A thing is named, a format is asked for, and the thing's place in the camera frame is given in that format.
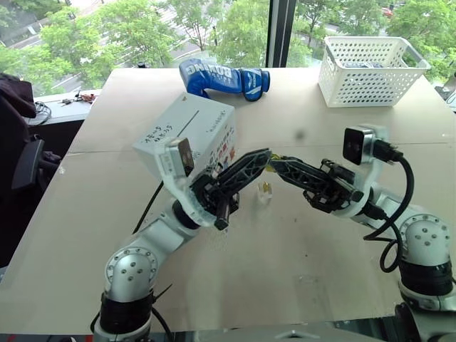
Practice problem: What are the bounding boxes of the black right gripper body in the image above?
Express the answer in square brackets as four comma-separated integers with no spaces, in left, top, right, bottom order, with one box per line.
[302,158,365,214]

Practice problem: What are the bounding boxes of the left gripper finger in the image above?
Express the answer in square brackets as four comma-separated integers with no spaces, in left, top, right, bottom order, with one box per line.
[217,147,274,190]
[223,162,271,196]

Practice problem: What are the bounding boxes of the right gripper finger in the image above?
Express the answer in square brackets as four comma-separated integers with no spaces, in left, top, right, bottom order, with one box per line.
[271,160,323,197]
[283,155,331,174]

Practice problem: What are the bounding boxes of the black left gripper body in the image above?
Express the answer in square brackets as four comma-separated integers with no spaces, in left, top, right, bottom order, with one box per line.
[190,170,240,232]

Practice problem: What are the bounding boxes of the white box with slot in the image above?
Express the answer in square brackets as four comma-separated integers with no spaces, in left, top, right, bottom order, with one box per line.
[131,93,238,183]

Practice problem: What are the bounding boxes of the blue boxing glove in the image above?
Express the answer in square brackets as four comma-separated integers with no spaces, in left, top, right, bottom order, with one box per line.
[177,58,271,103]

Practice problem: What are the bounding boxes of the white perforated plastic basket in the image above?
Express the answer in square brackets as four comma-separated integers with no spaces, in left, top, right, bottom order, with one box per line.
[317,35,432,108]

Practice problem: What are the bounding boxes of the dark item in basket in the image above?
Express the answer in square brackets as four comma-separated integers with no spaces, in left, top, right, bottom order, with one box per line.
[342,61,385,70]

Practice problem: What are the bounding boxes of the dark clutter at window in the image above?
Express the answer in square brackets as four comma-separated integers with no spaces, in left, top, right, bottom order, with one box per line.
[433,70,456,113]

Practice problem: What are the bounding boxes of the small red and black gadget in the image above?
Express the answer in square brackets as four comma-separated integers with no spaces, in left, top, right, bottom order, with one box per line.
[60,90,96,107]

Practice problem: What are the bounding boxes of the grey side desk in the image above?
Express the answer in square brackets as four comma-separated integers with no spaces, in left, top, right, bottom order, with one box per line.
[27,88,103,136]

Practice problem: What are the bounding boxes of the black office chair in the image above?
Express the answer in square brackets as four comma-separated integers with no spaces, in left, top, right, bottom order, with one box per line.
[0,72,62,269]

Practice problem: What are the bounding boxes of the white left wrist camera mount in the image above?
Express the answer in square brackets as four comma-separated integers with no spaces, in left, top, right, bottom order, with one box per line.
[155,137,229,229]

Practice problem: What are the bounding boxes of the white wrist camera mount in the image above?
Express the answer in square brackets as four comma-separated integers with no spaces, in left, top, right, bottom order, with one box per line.
[155,137,229,229]
[333,123,392,219]

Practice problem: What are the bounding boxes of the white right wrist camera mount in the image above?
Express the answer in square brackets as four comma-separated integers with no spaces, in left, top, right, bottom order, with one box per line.
[333,123,392,219]

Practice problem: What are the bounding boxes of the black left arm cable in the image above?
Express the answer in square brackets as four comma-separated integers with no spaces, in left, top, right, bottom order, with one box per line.
[130,180,165,235]

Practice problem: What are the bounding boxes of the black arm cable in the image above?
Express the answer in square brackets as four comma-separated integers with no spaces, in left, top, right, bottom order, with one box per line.
[130,180,165,235]
[362,139,416,274]

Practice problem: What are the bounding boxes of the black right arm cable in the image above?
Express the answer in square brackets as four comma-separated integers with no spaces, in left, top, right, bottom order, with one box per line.
[362,139,416,274]

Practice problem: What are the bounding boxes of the dark window frame post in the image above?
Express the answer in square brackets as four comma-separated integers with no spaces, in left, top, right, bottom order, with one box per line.
[266,0,297,68]

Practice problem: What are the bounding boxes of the black cables on desk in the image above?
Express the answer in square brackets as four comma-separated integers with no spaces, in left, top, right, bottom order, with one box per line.
[33,100,53,125]

